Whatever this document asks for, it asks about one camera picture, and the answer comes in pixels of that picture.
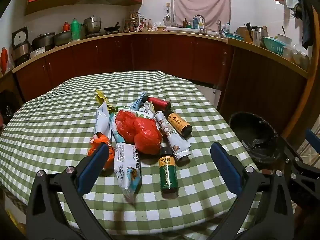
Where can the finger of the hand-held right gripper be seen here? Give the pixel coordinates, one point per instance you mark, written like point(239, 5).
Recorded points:
point(300, 166)
point(313, 140)

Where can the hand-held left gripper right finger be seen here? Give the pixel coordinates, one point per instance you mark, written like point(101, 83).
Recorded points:
point(227, 170)

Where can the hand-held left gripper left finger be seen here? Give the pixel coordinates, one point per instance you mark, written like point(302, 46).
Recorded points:
point(92, 170)

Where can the orange wrapper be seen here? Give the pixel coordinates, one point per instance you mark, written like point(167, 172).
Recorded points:
point(95, 145)

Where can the large white snack packet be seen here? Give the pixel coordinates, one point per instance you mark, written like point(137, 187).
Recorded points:
point(127, 165)

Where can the black trash bin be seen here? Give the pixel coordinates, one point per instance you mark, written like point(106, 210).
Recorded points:
point(250, 130)

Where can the teal white packet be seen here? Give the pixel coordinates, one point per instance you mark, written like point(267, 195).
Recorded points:
point(116, 130)

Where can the red plastic bag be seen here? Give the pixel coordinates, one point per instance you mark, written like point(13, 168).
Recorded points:
point(140, 135)

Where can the white sachet brown print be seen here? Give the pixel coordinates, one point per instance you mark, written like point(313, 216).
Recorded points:
point(175, 142)

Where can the green bottle yellow label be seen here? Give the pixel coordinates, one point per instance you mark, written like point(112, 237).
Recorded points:
point(168, 172)

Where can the brown bottle orange label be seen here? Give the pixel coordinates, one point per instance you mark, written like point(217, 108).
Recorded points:
point(178, 123)

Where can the yellow wrapper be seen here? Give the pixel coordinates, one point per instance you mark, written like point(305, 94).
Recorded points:
point(101, 97)

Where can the green white wrapper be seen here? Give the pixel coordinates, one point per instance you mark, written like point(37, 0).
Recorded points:
point(146, 113)

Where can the blue white packet strip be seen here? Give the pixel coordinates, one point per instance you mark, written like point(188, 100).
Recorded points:
point(138, 101)

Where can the red cylinder bottle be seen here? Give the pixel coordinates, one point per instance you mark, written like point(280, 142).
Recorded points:
point(158, 103)

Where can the green checked tablecloth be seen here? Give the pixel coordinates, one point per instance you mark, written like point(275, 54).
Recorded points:
point(62, 110)

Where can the wooden counter unit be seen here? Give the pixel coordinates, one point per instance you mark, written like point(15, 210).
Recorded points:
point(262, 80)

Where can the clear glass jars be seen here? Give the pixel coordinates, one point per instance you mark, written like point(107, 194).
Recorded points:
point(298, 57)

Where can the teal plastic basket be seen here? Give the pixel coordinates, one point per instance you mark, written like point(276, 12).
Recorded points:
point(273, 46)

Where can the white bowl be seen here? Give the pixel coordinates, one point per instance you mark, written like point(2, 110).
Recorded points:
point(285, 39)

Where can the dark hanging clothes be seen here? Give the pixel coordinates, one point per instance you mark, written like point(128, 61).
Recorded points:
point(306, 25)

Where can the steel kettle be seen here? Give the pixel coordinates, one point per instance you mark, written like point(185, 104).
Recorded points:
point(258, 36)

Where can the red base cabinets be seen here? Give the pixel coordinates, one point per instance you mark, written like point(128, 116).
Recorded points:
point(100, 52)

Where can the wooden cutting board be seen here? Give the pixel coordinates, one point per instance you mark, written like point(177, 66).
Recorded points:
point(242, 32)

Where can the grey metal basin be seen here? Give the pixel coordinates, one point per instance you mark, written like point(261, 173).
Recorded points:
point(62, 38)

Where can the black pot with lid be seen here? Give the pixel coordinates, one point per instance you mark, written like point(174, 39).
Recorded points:
point(43, 41)

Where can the green thermos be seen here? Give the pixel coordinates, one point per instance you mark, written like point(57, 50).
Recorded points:
point(75, 30)

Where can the orange plastic bottle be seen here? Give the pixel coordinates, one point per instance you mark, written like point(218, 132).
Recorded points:
point(3, 60)

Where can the black wok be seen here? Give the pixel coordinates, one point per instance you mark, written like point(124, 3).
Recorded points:
point(111, 28)

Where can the rice cooker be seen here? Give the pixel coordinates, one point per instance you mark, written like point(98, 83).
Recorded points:
point(21, 45)

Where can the steel steamer pot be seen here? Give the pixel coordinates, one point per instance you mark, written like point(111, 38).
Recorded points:
point(93, 24)

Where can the red thermos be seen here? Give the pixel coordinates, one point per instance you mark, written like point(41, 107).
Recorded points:
point(66, 26)

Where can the yellow white bottle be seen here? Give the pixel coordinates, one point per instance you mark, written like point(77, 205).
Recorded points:
point(201, 24)

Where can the blue spray bottle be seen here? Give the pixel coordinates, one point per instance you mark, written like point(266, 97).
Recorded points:
point(195, 23)

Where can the steel faucet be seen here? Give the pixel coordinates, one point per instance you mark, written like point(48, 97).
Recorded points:
point(203, 20)

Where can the small brown bottle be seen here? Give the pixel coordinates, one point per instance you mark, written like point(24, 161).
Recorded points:
point(185, 23)

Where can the row of spice bottles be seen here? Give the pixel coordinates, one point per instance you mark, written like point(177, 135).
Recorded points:
point(137, 23)

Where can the hanging metal strainer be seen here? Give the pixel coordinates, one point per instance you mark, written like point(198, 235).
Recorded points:
point(167, 18)

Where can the pink curtain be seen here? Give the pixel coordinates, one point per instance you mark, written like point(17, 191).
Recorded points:
point(200, 5)

